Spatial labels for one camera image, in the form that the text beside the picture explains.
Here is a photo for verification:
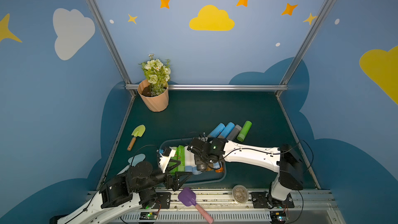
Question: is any green trash bag roll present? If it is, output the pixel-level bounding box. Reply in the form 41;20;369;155
169;147;178;176

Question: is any white blue trash bag roll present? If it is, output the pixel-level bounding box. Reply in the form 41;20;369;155
184;148;195;172

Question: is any white roll blue end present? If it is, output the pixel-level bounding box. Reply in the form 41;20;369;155
212;162;221;170

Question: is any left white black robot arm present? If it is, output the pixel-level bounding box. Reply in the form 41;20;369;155
49;147;192;224

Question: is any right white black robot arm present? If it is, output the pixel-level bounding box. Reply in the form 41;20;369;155
188;138;304;208

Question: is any teal plastic storage box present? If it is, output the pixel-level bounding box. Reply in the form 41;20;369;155
160;138;227;186

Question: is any grey trash bag roll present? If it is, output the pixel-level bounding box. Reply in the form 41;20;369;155
226;124;242;141

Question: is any light blue toy shovel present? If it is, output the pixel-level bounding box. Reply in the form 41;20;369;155
118;153;146;175

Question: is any left circuit board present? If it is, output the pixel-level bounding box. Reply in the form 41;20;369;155
139;212;158;222

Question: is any circuit board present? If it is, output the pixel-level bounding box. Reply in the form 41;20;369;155
139;212;158;222
270;212;289;224

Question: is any round clear lid dish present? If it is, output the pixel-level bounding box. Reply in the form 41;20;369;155
232;185;249;204

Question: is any beige flower pot with plant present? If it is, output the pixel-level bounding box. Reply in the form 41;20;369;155
138;54;171;112

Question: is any right circuit board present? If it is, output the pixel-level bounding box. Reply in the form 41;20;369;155
270;212;289;224

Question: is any purple toy shovel pink handle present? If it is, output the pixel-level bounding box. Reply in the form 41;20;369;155
178;187;214;224

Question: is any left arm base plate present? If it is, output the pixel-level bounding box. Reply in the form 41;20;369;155
149;192;171;209

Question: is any green trowel wooden handle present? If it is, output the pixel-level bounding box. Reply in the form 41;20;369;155
127;124;146;151

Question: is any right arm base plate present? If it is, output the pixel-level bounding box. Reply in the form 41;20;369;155
250;191;294;209

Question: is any aluminium frame rail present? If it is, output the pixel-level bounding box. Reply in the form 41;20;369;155
125;83;289;91

